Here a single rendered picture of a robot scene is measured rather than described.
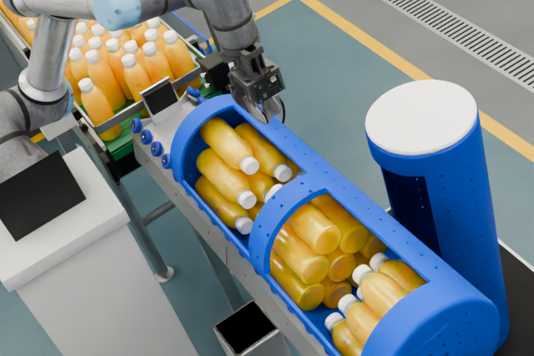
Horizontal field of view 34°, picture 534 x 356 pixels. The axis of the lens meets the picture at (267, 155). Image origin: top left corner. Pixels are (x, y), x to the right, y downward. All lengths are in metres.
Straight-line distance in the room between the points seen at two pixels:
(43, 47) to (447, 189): 1.02
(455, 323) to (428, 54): 2.66
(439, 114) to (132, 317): 0.93
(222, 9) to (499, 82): 2.53
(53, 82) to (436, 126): 0.92
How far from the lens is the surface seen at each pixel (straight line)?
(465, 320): 1.62
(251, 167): 2.01
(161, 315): 2.34
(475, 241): 2.39
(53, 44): 2.02
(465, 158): 2.18
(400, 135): 2.17
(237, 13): 1.53
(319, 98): 4.05
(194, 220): 2.39
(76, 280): 2.16
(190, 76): 2.73
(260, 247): 1.83
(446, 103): 2.23
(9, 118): 2.14
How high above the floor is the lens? 2.46
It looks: 40 degrees down
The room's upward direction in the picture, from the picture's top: 20 degrees counter-clockwise
